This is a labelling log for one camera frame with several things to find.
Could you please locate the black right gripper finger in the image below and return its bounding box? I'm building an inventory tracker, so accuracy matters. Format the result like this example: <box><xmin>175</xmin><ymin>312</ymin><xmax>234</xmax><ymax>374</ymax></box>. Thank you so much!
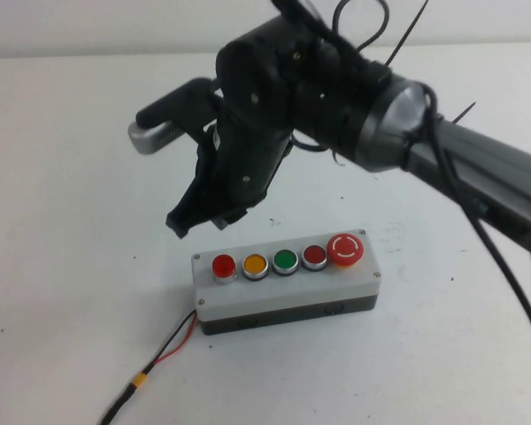
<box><xmin>165</xmin><ymin>176</ymin><xmax>216</xmax><ymax>240</ymax></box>
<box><xmin>210</xmin><ymin>204</ymin><xmax>250</xmax><ymax>231</ymax></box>

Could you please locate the short black zip tie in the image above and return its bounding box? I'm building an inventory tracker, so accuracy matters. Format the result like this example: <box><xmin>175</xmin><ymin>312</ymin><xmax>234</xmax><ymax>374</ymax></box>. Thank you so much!
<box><xmin>452</xmin><ymin>102</ymin><xmax>477</xmax><ymax>126</ymax></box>

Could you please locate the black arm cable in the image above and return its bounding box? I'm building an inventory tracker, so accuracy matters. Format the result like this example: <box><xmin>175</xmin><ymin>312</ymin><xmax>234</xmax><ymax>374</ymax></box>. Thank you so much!
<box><xmin>270</xmin><ymin>0</ymin><xmax>531</xmax><ymax>425</ymax></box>

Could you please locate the red black power cable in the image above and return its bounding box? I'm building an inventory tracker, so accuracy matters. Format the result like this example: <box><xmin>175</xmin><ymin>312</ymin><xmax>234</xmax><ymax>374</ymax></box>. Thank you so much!
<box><xmin>96</xmin><ymin>309</ymin><xmax>201</xmax><ymax>425</ymax></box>

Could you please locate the grey button switch box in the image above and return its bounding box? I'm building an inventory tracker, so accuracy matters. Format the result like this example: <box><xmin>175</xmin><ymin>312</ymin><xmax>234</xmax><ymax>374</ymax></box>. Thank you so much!
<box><xmin>190</xmin><ymin>228</ymin><xmax>382</xmax><ymax>336</ymax></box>

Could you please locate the red emergency stop button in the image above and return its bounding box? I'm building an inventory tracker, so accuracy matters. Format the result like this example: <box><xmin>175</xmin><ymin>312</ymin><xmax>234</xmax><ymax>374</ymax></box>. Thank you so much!
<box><xmin>326</xmin><ymin>232</ymin><xmax>366</xmax><ymax>270</ymax></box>

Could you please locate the long black zip tie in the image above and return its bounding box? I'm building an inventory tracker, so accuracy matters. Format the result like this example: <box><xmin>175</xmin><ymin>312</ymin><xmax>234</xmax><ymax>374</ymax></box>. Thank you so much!
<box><xmin>381</xmin><ymin>0</ymin><xmax>431</xmax><ymax>68</ymax></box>

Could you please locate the dark red push button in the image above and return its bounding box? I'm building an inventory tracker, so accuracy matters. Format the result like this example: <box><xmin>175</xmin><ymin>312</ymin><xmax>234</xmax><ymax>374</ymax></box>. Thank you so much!
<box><xmin>301</xmin><ymin>244</ymin><xmax>329</xmax><ymax>273</ymax></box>

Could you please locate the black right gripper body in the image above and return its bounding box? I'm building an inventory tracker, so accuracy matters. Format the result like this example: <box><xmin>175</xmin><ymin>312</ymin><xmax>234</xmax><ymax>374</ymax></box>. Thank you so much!
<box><xmin>196</xmin><ymin>38</ymin><xmax>296</xmax><ymax>216</ymax></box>

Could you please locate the red lamp push button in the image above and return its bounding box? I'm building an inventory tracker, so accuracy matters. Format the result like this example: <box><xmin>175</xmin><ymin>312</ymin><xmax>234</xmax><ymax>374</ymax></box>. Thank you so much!
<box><xmin>211</xmin><ymin>253</ymin><xmax>239</xmax><ymax>285</ymax></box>

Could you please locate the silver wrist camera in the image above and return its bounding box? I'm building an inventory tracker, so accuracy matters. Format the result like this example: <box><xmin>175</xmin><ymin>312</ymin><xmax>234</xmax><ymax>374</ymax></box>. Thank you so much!
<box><xmin>127</xmin><ymin>121</ymin><xmax>188</xmax><ymax>156</ymax></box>

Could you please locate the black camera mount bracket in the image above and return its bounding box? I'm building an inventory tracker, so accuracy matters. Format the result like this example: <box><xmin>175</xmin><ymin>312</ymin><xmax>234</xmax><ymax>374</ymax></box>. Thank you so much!
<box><xmin>135</xmin><ymin>77</ymin><xmax>225</xmax><ymax>134</ymax></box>

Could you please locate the yellow push button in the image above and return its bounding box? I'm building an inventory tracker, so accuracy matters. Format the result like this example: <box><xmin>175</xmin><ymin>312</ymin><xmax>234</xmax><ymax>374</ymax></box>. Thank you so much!
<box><xmin>241</xmin><ymin>252</ymin><xmax>269</xmax><ymax>282</ymax></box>

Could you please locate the green push button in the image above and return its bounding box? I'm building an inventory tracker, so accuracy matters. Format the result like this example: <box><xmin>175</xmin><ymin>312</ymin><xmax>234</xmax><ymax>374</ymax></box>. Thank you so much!
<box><xmin>271</xmin><ymin>248</ymin><xmax>301</xmax><ymax>278</ymax></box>

